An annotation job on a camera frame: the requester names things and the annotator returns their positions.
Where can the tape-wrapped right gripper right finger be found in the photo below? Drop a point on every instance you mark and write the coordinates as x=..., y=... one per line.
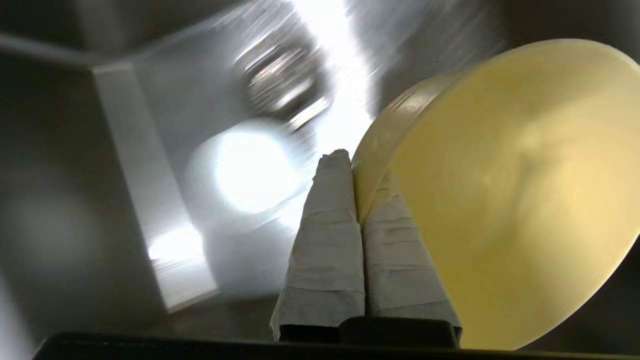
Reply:
x=400, y=265

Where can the stainless steel sink basin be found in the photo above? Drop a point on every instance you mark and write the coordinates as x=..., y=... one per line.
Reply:
x=125, y=175

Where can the yellow bowl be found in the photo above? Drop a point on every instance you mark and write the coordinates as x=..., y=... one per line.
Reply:
x=525, y=190

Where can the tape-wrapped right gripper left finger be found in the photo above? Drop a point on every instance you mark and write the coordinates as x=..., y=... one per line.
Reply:
x=327, y=250

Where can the round metal drain strainer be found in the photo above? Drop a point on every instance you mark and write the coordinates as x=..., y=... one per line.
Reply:
x=282, y=80

